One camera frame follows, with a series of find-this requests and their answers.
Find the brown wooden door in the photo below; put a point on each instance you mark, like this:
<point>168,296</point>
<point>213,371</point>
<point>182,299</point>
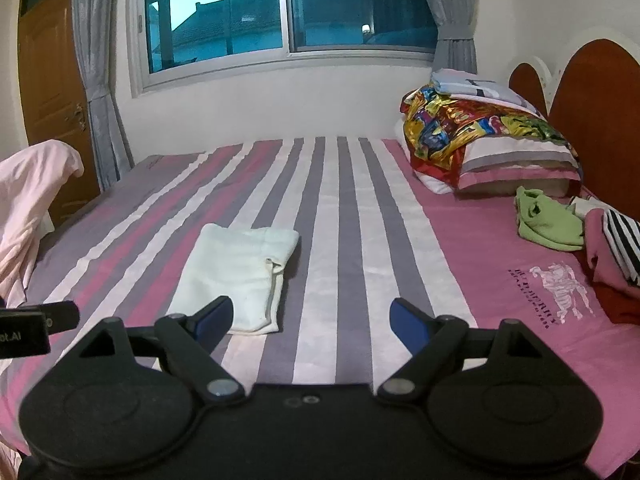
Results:
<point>50,85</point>

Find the pink grey striped pillow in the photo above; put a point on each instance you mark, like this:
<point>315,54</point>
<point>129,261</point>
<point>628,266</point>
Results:
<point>515,165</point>

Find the magenta garment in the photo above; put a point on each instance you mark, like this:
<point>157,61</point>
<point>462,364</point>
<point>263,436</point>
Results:
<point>597,252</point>

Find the black white striped garment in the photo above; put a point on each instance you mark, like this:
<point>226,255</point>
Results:
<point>625,245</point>

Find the white long-sleeved sweater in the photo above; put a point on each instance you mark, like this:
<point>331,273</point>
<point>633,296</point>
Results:
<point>235,270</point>

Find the brown white headboard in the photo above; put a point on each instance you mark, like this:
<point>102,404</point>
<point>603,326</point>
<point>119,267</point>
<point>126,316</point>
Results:
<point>600,110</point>

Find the sliding glass window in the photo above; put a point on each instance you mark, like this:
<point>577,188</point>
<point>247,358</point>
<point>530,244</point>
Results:
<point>250,10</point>

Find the folded light blue cloth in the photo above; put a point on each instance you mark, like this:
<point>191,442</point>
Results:
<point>460,85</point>

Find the white pillow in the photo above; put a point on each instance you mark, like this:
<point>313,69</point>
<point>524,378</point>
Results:
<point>435,184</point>

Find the small white object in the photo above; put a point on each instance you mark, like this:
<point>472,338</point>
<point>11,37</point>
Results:
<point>585,206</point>

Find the colourful printed blanket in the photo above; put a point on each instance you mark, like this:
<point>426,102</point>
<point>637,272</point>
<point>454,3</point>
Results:
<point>430,130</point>

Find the pale pink cloth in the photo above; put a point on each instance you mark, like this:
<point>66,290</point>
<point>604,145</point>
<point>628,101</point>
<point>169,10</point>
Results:
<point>30,200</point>

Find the grey curtain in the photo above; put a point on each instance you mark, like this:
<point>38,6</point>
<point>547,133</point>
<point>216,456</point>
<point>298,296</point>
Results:
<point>100,85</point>
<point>457,50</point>

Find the green garment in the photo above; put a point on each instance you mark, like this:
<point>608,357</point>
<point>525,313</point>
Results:
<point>547,225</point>

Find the red garment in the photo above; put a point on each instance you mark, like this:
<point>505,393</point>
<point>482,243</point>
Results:
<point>622,310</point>

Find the pink grey striped bed sheet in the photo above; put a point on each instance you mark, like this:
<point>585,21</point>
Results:
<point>350,235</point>

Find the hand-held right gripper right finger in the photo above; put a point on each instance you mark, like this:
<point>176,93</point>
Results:
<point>407,323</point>

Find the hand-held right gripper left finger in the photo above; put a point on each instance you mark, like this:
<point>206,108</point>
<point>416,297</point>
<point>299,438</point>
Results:
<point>215,318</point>

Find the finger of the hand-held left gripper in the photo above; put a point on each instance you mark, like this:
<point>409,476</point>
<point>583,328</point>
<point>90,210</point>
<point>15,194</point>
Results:
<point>65,316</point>

